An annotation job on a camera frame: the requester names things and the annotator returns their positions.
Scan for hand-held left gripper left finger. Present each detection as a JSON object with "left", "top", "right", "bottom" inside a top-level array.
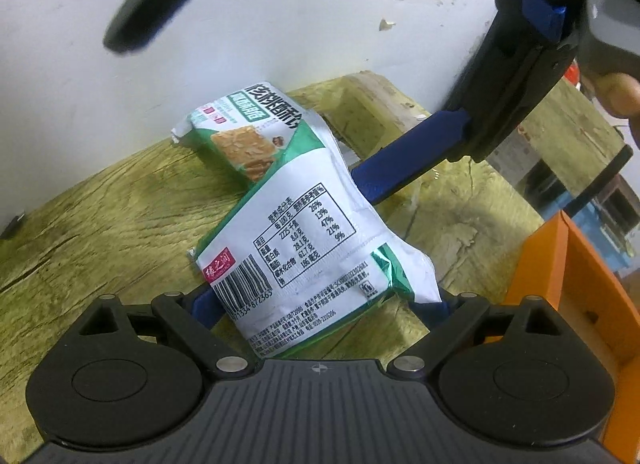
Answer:
[{"left": 80, "top": 284, "right": 253, "bottom": 380}]

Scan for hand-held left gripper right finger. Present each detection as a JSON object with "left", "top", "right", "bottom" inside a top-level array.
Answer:
[{"left": 389, "top": 291, "right": 563, "bottom": 380}]

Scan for green white biscuit packet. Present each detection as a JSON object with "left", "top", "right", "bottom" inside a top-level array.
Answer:
[
  {"left": 187, "top": 146, "right": 443, "bottom": 360},
  {"left": 170, "top": 80, "right": 346, "bottom": 187}
]

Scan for orange gift box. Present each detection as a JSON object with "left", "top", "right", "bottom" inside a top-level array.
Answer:
[{"left": 502, "top": 209, "right": 640, "bottom": 464}]

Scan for green wood-print desktop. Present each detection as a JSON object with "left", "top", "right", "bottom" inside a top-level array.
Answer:
[{"left": 0, "top": 71, "right": 546, "bottom": 360}]

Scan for person's right hand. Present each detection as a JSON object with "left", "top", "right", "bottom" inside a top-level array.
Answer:
[{"left": 597, "top": 71, "right": 640, "bottom": 157}]

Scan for low green wood-print table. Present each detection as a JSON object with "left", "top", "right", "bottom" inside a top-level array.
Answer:
[{"left": 510, "top": 78, "right": 632, "bottom": 200}]

